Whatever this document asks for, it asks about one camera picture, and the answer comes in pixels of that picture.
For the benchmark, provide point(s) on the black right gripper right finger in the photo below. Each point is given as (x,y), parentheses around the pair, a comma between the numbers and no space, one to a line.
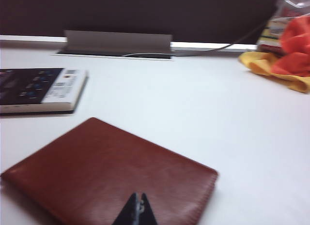
(147,215)

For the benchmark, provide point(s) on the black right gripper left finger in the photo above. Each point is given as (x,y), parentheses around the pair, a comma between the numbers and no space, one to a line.
(128,215)

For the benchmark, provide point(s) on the red leather-bound book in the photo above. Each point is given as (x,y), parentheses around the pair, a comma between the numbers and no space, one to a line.
(97,167)

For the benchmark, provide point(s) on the black hardcover book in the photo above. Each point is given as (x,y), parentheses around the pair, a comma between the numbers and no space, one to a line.
(29,89)

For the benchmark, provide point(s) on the yellow cloth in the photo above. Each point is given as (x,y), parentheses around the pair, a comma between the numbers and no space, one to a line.
(290,79)

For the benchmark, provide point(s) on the grey desk partition panel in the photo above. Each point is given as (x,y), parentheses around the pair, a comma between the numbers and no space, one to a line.
(145,12)

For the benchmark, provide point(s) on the clear plastic snack bag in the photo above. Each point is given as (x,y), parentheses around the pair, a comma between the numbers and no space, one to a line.
(273,29)

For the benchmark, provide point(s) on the orange cloth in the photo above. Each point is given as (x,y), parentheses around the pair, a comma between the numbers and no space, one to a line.
(298,41)

